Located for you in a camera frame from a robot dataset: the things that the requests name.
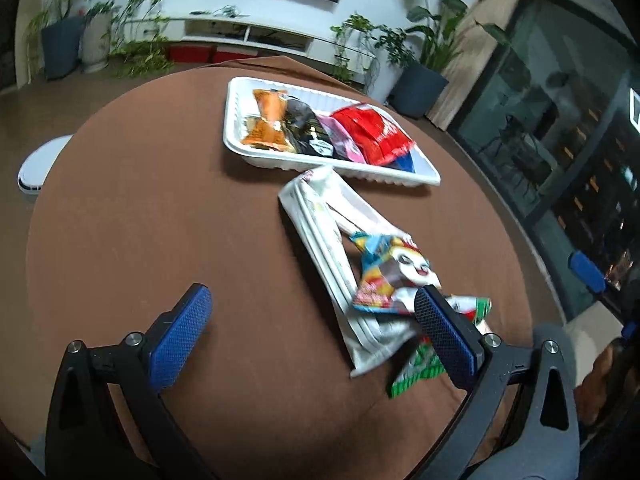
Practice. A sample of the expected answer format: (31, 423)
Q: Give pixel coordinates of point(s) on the white television console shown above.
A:
(280, 30)

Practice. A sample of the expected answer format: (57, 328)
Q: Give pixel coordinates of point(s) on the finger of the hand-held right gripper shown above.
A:
(628, 331)
(587, 271)

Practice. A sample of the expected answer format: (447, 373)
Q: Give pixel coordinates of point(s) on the panda print snack packet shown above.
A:
(395, 270)

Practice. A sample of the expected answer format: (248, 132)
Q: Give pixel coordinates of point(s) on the round white floor appliance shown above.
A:
(40, 165)

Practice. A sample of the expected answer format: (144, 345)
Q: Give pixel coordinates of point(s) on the red snack packet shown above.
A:
(372, 130)

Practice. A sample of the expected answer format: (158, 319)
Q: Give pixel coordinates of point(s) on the sprawling vine plant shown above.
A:
(142, 55)

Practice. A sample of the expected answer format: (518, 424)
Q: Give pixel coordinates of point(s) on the orange snack packet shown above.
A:
(267, 130)

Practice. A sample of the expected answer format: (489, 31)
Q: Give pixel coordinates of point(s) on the tall plant blue-grey pot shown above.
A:
(62, 45)

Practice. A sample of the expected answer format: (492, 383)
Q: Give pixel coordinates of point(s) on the person's right hand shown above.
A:
(600, 385)

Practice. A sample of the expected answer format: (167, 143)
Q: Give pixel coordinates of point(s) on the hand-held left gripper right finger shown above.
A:
(447, 340)

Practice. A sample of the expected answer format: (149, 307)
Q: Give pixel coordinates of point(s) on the bushy plant white pot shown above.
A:
(397, 47)

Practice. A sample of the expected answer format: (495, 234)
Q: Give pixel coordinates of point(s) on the beige curtain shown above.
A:
(470, 60)

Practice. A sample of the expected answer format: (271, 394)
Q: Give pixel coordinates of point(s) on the large-leaf plant dark pot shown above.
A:
(417, 87)

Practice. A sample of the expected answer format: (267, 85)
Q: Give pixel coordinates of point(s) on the small plant ribbed white pot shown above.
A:
(95, 42)

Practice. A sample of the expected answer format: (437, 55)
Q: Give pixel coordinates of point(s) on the green snack packet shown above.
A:
(420, 365)

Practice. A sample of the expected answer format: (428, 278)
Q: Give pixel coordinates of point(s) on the blue snack packet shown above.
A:
(404, 162)

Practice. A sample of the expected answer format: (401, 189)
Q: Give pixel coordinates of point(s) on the white plastic tray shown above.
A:
(235, 110)

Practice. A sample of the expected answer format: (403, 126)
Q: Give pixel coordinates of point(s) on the long white snack packet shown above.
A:
(325, 260)
(350, 200)

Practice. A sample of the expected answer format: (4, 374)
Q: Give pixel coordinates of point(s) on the black snack packet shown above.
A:
(307, 125)

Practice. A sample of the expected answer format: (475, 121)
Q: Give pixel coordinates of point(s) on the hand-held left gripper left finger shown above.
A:
(177, 340)

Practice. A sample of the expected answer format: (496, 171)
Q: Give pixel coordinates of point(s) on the glass sliding door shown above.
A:
(550, 125)

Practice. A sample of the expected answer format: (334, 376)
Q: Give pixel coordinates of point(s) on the pink snack packet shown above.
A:
(345, 142)

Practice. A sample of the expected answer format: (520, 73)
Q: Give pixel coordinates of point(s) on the trailing plant on console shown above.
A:
(350, 35)

